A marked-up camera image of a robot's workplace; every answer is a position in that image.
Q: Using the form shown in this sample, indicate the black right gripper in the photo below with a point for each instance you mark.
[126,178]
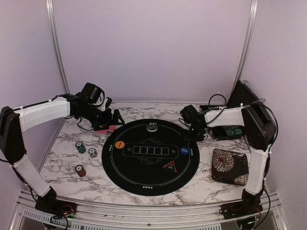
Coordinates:
[201,137]

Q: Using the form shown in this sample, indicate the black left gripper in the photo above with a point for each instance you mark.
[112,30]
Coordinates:
[107,121]

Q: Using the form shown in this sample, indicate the blue small blind button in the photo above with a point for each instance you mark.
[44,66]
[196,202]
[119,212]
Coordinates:
[184,151]

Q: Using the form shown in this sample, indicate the black dealer button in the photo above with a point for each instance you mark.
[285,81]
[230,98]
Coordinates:
[152,127]

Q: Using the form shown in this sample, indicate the grey poker chip stack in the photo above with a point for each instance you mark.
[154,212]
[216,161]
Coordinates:
[92,152]

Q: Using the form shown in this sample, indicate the red triangle all-in marker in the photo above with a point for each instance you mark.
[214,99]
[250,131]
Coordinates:
[171,166]

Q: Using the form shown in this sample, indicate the orange big blind button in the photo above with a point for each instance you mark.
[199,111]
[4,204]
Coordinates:
[119,144]

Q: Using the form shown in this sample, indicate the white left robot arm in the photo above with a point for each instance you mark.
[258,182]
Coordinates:
[18,123]

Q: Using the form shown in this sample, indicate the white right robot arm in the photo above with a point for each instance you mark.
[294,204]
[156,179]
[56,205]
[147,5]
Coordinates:
[260,128]

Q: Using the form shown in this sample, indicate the red playing card deck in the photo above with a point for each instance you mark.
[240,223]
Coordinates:
[109,130]

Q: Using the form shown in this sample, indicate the green poker chip stack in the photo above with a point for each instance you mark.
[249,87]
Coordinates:
[80,147]

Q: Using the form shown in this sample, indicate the black poker chip case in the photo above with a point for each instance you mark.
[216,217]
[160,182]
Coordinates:
[227,122]

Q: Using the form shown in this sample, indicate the floral patterned pouch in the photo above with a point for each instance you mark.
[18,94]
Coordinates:
[229,167]

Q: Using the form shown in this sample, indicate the round black poker mat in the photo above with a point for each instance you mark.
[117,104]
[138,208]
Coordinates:
[138,167]

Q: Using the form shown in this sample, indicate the red poker chip stack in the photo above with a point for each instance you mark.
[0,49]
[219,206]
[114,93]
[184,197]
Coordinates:
[80,170]

